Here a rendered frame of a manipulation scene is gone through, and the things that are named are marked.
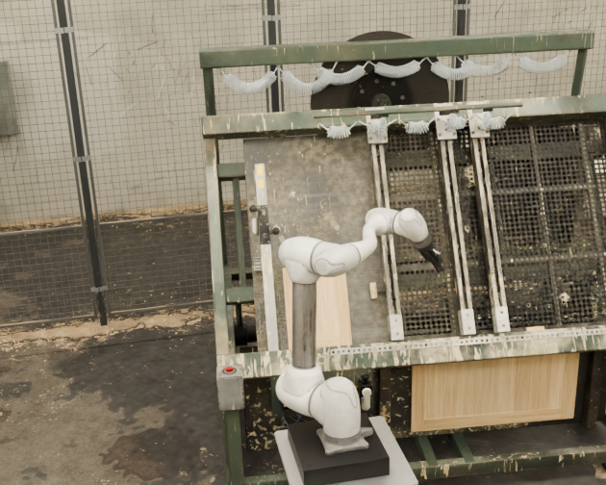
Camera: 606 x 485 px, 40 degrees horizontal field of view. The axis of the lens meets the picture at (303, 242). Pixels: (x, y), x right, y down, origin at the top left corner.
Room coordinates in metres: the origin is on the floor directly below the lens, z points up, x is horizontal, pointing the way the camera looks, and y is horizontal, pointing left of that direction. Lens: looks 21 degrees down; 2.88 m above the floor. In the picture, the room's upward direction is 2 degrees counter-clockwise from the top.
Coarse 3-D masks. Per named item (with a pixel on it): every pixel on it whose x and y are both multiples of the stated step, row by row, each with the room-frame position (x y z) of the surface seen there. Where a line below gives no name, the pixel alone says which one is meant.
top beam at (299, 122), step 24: (576, 96) 4.35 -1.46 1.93; (600, 96) 4.36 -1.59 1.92; (216, 120) 4.18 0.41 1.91; (240, 120) 4.19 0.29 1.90; (264, 120) 4.19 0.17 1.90; (288, 120) 4.20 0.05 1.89; (312, 120) 4.21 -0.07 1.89; (336, 120) 4.21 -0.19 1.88; (360, 120) 4.22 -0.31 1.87; (408, 120) 4.23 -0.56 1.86; (528, 120) 4.34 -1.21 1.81
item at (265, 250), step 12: (264, 168) 4.11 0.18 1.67; (264, 180) 4.08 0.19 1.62; (264, 192) 4.04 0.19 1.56; (264, 204) 4.01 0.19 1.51; (264, 252) 3.87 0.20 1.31; (264, 264) 3.84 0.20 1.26; (264, 276) 3.81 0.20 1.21; (264, 288) 3.77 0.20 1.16; (276, 324) 3.68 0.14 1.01; (276, 336) 3.64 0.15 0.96; (276, 348) 3.61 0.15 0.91
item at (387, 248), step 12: (372, 108) 4.25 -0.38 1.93; (384, 108) 4.26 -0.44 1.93; (372, 120) 4.21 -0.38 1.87; (384, 120) 4.11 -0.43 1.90; (384, 132) 4.09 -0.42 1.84; (372, 144) 4.18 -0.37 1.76; (372, 156) 4.15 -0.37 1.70; (384, 156) 4.15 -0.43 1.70; (372, 168) 4.15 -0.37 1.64; (384, 168) 4.11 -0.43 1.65; (384, 180) 4.08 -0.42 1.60; (384, 192) 4.04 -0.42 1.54; (384, 204) 4.04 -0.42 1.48; (384, 240) 3.91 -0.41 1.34; (384, 252) 3.87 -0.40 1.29; (384, 264) 3.84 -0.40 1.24; (384, 276) 3.83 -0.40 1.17; (396, 276) 3.81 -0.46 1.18; (396, 288) 3.77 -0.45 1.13; (396, 300) 3.74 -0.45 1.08; (396, 312) 3.71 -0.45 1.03; (396, 324) 3.67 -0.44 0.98; (396, 336) 3.64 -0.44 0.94
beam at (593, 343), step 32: (256, 352) 3.59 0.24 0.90; (288, 352) 3.59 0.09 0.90; (320, 352) 3.60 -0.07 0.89; (384, 352) 3.61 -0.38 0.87; (416, 352) 3.62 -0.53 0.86; (448, 352) 3.63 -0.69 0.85; (480, 352) 3.63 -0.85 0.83; (512, 352) 3.64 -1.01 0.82; (544, 352) 3.65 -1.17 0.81; (576, 352) 3.73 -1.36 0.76
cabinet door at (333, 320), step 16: (288, 288) 3.80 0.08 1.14; (320, 288) 3.81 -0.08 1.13; (336, 288) 3.81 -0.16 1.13; (288, 304) 3.75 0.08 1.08; (320, 304) 3.76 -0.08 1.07; (336, 304) 3.76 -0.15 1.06; (288, 320) 3.71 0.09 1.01; (320, 320) 3.72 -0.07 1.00; (336, 320) 3.72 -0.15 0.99; (288, 336) 3.67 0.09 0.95; (320, 336) 3.67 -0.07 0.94; (336, 336) 3.67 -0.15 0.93
